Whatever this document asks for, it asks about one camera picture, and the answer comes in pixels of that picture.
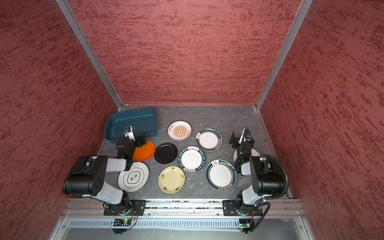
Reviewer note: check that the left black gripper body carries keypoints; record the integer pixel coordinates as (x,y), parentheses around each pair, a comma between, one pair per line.
(139,141)

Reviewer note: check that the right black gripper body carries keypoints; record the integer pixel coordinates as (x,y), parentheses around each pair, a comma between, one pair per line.
(237,141)

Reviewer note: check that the white plate red characters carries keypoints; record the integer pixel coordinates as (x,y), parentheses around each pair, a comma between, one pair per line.
(245,169)

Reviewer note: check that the small green rimmed plate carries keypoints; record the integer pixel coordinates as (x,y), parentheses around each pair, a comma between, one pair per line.
(209,140)

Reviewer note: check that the large green red rimmed plate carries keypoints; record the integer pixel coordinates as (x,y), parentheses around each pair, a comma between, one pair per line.
(221,175)

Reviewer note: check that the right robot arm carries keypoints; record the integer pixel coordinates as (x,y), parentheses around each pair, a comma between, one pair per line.
(268,176)

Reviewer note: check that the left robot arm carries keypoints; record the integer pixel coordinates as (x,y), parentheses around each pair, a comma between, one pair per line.
(87,176)

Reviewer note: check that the teal plastic bin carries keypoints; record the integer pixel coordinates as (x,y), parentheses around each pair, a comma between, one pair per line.
(141,120)

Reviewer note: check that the white plate black flower outline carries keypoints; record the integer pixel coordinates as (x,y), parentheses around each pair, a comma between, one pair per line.
(135,178)

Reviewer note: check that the green lettered rim plate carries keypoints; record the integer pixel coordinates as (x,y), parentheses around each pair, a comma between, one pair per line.
(192,159)

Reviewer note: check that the pale yellow plate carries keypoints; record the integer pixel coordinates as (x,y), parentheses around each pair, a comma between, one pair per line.
(171,179)

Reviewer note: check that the orange sunburst pattern plate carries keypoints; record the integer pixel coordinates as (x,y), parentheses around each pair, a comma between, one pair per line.
(179,130)

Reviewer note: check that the left circuit board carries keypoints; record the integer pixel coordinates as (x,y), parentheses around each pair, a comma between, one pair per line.
(121,223)

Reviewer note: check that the circuit board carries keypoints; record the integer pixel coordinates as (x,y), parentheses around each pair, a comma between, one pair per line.
(121,223)
(244,223)

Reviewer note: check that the right circuit board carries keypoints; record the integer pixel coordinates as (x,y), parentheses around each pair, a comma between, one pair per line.
(244,223)

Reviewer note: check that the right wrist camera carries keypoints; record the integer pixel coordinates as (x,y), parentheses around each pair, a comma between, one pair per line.
(246,135)

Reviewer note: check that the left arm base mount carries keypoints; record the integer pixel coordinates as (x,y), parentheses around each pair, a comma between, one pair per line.
(131,208)

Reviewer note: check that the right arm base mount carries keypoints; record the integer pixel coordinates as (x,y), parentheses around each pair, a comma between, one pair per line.
(242,207)

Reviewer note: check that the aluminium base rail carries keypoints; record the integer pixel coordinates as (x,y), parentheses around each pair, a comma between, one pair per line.
(194,208)

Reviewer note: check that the right aluminium corner post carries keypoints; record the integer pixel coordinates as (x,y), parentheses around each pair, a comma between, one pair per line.
(290,37)

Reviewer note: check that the aluminium corner post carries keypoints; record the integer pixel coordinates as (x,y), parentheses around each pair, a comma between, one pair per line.
(79,33)
(290,37)

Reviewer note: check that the left aluminium corner post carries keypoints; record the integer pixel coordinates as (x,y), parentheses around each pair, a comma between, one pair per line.
(79,33)

